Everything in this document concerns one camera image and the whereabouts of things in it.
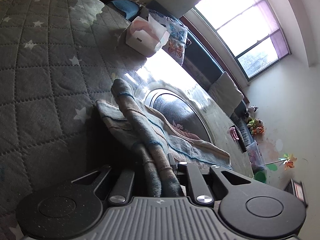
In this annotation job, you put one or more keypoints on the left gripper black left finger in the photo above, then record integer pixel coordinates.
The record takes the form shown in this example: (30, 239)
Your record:
(122, 190)

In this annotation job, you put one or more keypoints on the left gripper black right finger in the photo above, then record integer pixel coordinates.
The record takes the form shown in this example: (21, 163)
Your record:
(196, 188)

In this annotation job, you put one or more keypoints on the blue beige striped cloth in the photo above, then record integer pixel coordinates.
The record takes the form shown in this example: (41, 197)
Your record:
(147, 133)

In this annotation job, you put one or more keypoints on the green plastic cup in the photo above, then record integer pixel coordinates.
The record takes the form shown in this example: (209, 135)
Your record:
(260, 176)

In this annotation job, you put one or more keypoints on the clear plastic storage box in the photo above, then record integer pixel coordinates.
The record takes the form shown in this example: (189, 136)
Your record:
(255, 157)

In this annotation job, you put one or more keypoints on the black remote control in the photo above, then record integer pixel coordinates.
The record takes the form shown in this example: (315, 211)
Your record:
(241, 140)

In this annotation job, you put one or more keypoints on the pink small object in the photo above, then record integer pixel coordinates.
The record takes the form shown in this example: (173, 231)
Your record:
(233, 133)

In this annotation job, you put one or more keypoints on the round black table heater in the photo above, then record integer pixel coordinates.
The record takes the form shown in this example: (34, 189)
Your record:
(178, 112)

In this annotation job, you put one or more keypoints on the stuffed toys pile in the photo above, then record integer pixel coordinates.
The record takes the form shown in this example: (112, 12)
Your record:
(255, 126)

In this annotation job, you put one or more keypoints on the colourful pinwheel toy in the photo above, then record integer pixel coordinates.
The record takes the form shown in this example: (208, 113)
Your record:
(287, 162)

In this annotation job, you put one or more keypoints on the beige folded blanket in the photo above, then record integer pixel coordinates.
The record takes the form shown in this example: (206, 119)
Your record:
(226, 93)

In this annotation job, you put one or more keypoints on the dark teal sofa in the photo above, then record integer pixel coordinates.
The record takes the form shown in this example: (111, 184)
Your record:
(203, 63)

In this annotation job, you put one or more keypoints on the butterfly print pillow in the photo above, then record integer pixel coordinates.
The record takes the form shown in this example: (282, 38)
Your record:
(177, 41)

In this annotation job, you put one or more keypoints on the grey quilted star table cover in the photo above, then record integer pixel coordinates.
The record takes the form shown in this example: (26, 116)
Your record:
(58, 57)

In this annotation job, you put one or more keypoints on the white pink tissue box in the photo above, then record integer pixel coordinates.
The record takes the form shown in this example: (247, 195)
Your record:
(146, 36)

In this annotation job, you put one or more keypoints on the large bright window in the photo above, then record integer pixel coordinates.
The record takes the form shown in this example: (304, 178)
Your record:
(247, 30)

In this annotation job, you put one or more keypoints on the blue cushion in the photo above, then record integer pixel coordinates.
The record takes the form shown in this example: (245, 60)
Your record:
(128, 9)

